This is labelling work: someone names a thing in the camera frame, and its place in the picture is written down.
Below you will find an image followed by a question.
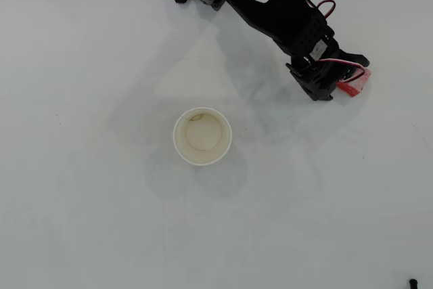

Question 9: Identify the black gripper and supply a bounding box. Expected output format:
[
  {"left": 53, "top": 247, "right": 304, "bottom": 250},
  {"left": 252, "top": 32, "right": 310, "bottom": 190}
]
[{"left": 286, "top": 41, "right": 371, "bottom": 102}]

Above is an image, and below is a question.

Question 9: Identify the red cube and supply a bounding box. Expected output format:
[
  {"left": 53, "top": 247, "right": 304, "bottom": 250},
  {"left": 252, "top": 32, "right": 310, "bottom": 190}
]
[{"left": 336, "top": 68, "right": 372, "bottom": 98}]

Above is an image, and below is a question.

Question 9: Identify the tan paper cup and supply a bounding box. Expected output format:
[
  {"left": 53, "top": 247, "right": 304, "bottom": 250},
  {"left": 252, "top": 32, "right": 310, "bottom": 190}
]
[{"left": 173, "top": 106, "right": 233, "bottom": 166}]

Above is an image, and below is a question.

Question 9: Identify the striped gripper servo cable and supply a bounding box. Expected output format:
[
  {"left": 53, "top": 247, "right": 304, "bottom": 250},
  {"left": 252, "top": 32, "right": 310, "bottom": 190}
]
[{"left": 317, "top": 58, "right": 367, "bottom": 82}]

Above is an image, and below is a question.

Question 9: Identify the striped wrist servo cable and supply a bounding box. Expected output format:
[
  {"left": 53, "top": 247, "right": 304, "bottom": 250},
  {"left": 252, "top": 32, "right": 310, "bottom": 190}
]
[{"left": 317, "top": 0, "right": 336, "bottom": 18}]

